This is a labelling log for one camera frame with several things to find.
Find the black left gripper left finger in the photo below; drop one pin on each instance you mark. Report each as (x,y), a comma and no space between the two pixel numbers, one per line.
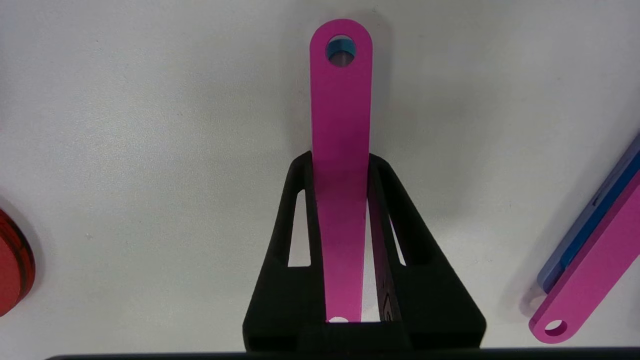
(270,300)

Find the red curved piece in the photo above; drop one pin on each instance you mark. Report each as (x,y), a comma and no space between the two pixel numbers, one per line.
(15,265)

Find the pink bar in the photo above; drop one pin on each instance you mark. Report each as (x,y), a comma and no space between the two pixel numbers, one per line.
(600,260)
(341,125)

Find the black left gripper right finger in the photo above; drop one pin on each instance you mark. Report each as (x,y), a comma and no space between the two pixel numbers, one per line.
(435,310)

